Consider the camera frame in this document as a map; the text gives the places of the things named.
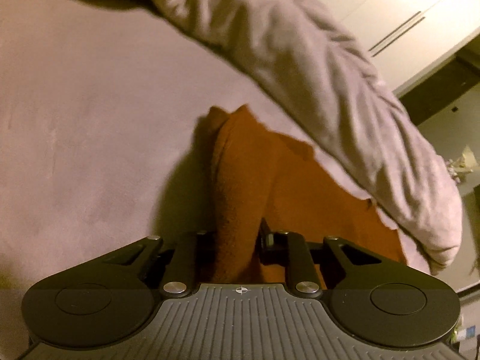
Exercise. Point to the rust orange knit sweater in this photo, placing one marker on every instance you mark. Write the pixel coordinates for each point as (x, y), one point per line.
(257, 175)

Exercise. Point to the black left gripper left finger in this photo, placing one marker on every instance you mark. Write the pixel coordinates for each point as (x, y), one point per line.
(168, 269)

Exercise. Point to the white wardrobe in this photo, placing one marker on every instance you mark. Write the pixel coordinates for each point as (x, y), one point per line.
(408, 38)

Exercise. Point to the pink bed sheet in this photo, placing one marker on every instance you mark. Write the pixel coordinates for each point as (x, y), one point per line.
(102, 106)

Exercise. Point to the dark door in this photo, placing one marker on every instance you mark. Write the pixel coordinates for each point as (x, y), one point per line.
(440, 90)

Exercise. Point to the grey fleece blanket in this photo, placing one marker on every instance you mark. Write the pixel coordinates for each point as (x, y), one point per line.
(311, 66)

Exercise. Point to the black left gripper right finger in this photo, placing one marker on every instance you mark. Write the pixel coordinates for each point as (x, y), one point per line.
(312, 267)

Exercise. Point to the crumpled white bag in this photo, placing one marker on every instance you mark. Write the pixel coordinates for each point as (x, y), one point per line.
(459, 168)

